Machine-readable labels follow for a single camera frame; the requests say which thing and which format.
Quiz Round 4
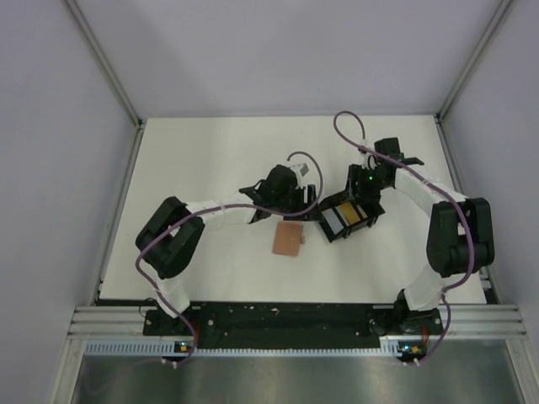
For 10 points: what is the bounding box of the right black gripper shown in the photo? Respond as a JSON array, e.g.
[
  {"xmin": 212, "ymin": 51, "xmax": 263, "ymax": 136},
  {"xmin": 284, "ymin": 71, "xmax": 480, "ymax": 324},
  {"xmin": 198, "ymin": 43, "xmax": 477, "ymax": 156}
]
[{"xmin": 341, "ymin": 164, "xmax": 390, "ymax": 205}]

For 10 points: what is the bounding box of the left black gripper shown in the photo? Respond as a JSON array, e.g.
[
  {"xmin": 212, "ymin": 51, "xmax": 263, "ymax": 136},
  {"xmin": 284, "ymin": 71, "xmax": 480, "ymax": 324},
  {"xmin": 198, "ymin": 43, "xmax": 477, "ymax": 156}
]
[{"xmin": 273, "ymin": 183, "xmax": 323, "ymax": 221}]

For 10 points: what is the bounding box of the black plastic card box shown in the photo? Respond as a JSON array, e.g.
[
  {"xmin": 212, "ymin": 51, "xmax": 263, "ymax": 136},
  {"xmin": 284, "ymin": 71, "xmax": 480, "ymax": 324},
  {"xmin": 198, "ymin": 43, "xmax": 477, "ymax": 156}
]
[{"xmin": 319, "ymin": 191, "xmax": 385, "ymax": 242}]

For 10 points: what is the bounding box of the brown leather card holder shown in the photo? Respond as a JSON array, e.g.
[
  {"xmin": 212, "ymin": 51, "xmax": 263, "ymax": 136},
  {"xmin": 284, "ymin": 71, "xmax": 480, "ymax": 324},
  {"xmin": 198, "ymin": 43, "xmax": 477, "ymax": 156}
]
[{"xmin": 272, "ymin": 221, "xmax": 304, "ymax": 257}]

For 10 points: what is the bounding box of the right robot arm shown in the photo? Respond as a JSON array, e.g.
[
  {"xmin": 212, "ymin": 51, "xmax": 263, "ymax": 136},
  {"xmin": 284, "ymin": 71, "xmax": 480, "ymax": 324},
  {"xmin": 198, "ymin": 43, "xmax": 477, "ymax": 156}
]
[{"xmin": 359, "ymin": 137, "xmax": 495, "ymax": 333}]

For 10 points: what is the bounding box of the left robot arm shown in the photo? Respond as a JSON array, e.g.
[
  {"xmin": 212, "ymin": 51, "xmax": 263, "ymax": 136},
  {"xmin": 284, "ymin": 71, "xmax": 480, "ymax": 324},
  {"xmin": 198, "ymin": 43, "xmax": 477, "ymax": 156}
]
[{"xmin": 136, "ymin": 163, "xmax": 323, "ymax": 334}]

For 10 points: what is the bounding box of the gold credit card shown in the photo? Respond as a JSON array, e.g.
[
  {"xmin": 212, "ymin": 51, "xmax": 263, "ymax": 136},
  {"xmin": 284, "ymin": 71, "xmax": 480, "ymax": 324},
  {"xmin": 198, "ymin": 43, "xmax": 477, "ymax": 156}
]
[{"xmin": 339, "ymin": 202, "xmax": 367, "ymax": 226}]

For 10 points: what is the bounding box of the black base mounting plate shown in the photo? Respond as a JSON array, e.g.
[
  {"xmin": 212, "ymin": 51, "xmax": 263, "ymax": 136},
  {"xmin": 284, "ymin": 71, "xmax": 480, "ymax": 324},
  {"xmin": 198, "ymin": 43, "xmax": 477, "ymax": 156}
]
[{"xmin": 143, "ymin": 301, "xmax": 442, "ymax": 350}]

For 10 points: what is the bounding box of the shiny metal sheet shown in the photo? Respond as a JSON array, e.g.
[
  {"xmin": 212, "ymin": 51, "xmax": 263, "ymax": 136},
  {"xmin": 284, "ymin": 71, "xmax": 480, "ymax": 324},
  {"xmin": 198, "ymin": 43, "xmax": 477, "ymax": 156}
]
[{"xmin": 73, "ymin": 341, "xmax": 525, "ymax": 403}]

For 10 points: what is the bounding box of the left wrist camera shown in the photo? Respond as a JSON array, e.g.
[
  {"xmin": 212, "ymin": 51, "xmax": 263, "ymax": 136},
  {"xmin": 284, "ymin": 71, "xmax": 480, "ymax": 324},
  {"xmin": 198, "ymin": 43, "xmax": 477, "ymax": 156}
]
[{"xmin": 289, "ymin": 163, "xmax": 309, "ymax": 178}]

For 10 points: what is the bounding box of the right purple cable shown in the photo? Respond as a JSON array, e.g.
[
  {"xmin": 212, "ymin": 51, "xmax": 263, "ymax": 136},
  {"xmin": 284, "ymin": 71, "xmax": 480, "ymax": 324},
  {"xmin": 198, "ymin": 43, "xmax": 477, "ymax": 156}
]
[{"xmin": 333, "ymin": 110, "xmax": 478, "ymax": 365}]

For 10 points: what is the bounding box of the purple cable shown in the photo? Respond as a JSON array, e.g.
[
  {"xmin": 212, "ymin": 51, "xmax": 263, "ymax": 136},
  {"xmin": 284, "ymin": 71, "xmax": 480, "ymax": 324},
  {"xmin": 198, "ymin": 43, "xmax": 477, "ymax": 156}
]
[
  {"xmin": 134, "ymin": 151, "xmax": 324, "ymax": 368},
  {"xmin": 333, "ymin": 110, "xmax": 478, "ymax": 365}
]

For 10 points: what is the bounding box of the grey slotted cable duct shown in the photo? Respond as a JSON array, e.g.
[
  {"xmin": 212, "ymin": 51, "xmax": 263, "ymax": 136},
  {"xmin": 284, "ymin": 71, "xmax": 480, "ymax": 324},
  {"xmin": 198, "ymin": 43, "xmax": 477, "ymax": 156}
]
[{"xmin": 85, "ymin": 339, "xmax": 412, "ymax": 358}]

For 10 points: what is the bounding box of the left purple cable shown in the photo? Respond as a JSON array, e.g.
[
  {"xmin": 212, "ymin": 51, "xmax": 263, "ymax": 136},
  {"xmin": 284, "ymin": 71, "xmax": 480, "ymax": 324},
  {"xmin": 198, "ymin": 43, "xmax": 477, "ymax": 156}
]
[{"xmin": 134, "ymin": 151, "xmax": 324, "ymax": 368}]

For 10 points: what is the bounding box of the aluminium front rail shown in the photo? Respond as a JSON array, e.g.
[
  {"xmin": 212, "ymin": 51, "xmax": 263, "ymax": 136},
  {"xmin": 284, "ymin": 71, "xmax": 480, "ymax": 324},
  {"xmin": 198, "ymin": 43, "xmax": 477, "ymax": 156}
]
[{"xmin": 68, "ymin": 304, "xmax": 527, "ymax": 340}]

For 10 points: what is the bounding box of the right aluminium frame post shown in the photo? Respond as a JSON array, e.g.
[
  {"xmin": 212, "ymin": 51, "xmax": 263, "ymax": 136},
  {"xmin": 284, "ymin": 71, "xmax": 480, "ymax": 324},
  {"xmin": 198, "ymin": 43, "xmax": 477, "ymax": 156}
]
[{"xmin": 435, "ymin": 0, "xmax": 516, "ymax": 124}]

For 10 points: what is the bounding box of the aluminium frame post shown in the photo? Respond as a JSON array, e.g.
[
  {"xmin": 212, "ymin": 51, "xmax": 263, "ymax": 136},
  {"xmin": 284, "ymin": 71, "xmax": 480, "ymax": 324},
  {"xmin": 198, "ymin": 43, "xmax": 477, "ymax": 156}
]
[
  {"xmin": 435, "ymin": 0, "xmax": 516, "ymax": 124},
  {"xmin": 61, "ymin": 0, "xmax": 143, "ymax": 128}
]

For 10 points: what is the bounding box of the left aluminium frame post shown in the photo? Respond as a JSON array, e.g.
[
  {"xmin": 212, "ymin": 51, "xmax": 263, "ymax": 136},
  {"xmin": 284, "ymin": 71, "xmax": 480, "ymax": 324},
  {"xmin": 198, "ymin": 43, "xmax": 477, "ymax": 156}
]
[{"xmin": 61, "ymin": 0, "xmax": 143, "ymax": 128}]

